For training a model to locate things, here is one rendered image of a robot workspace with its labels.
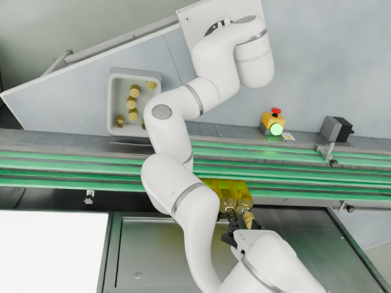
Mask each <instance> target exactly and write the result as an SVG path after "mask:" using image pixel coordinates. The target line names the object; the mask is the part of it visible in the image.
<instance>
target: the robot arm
mask: <svg viewBox="0 0 391 293"><path fill-rule="evenodd" d="M221 23H222V22H218V28H216V29H215V30H214V31H213V32H212V33H211V34H209V35H207V36H205V37H204V38H202V39H200V40H199V41H197V42H196V43H195V44H194V46H193V47H192V49H191V60H192V62H193V65H194V68H195V71H196V74H197V76H198V77H197V78H195V79H194V80H191V81H190V82H188V83H186V84H184V85H182V86H180V87H178V88H175V89H173V90H169V91H166V92H163V93H160V94H158V95H156V96H154V97H153V98H152V99H150V100H149V102H148V103H147V104H146V106H145V109H144V123H145V127H146V130H147V133H148V136H149V138H150V141H151V143H152V146H153V148H154V150H155V153H156V154H153V155H151V156H150V157H148V158H147V159H146V161H145V162H144V163H143V166H142V168H141V180H142V183H143V186H144V188H145V190H146V192H147V194H148V196H149V198H150V200H151V202H152V204H153V205H154V206H155V208H156V209H157V210H159V211H160V212H162V213H164V214H166V215H171V216H172V217H173V218H174V219H175V220H176V221H177V223H178V224H179V225H180V226H181V227H182V229H183V231H184V244H185V251H186V257H187V262H188V264H189V269H190V271H191V275H192V276H193V279H194V281H195V283H196V284H197V286H198V287H199V289H200V290H201V291H202V293H327V292H326V291H325V289H324V288H323V286H322V285H320V283H319V282H317V280H316V279H315V278H314V277H313V276H312V274H311V273H310V272H309V271H308V270H307V269H306V268H305V266H304V265H303V264H302V263H301V262H300V260H299V259H298V257H297V255H296V253H295V251H294V250H293V248H292V247H291V246H290V245H289V244H288V243H287V242H286V241H285V240H284V238H285V237H284V236H282V235H279V234H277V233H276V232H274V231H271V230H267V229H266V227H261V225H260V224H259V222H257V221H256V219H252V223H251V229H250V230H241V229H239V225H238V224H237V222H236V221H235V220H234V219H233V218H231V220H230V223H229V224H228V230H229V231H228V232H227V233H224V234H222V235H221V241H223V242H225V243H227V244H229V245H231V251H232V252H233V254H234V256H235V257H236V258H237V260H238V261H239V262H238V264H237V265H236V266H235V267H234V269H233V270H232V271H231V272H230V274H229V275H228V276H227V277H226V279H225V280H224V281H222V280H221V278H220V277H219V276H218V274H217V273H216V271H215V269H214V266H213V264H212V259H211V242H212V236H213V233H214V228H215V223H216V220H217V217H218V212H219V207H220V201H219V197H218V195H217V194H216V193H215V192H214V191H213V190H212V189H210V188H209V186H207V185H206V184H204V183H203V182H202V181H201V180H200V179H199V178H198V177H197V176H196V175H194V174H193V149H192V147H191V143H190V139H189V134H188V132H187V128H186V124H185V122H184V119H185V120H188V119H196V118H198V117H200V116H202V115H203V114H205V113H207V112H208V111H210V110H211V109H213V108H215V107H217V106H219V105H220V104H222V103H224V102H225V101H227V100H228V99H230V98H231V97H233V96H235V95H236V94H237V93H238V91H239V89H240V83H241V84H242V85H244V86H245V87H247V88H262V87H264V86H266V85H267V84H269V83H270V82H271V80H272V79H273V76H274V72H275V67H274V62H273V56H272V51H271V47H270V43H269V38H268V32H267V29H266V25H265V22H264V20H263V18H261V17H260V16H257V15H251V16H245V17H243V18H241V19H238V20H236V21H235V22H233V23H230V19H229V15H227V16H224V23H225V26H223V25H222V24H221Z"/></svg>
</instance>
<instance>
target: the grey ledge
mask: <svg viewBox="0 0 391 293"><path fill-rule="evenodd" d="M252 199H253V202H254V204H258V205H289V206H320V207H332V209H333V210H339V208H340V206H341V204H340V202H339V201H340V200H327V199H300V198H273V197H258V196H252ZM349 205H353V207H354V209H355V211H373V212H391V202H368V201H349ZM342 210H347V209H346V206H344V207H343V209H342Z"/></svg>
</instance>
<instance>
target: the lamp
mask: <svg viewBox="0 0 391 293"><path fill-rule="evenodd" d="M282 130H283V129H282V126H281V125H280V124H279V123H274V124H272V125H271V126H270V131H271V133H272V134H274V135H279V134H280V133H281V132H282Z"/></svg>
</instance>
